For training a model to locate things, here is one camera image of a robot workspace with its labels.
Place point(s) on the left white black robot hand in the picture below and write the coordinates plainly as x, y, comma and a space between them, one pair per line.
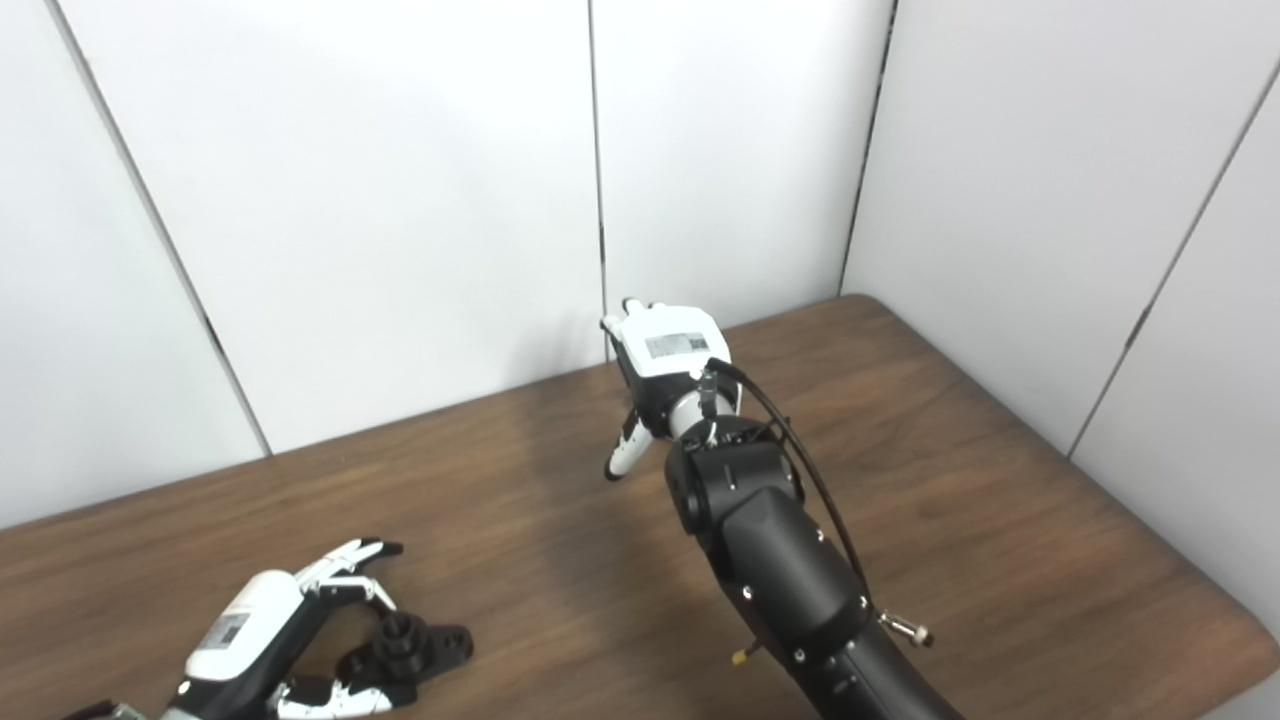
250, 620

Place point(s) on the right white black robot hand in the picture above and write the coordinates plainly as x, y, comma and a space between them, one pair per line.
670, 340

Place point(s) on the black flanged holder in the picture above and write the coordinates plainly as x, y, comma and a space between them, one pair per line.
420, 650

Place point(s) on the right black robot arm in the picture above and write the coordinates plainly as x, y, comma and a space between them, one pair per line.
780, 560

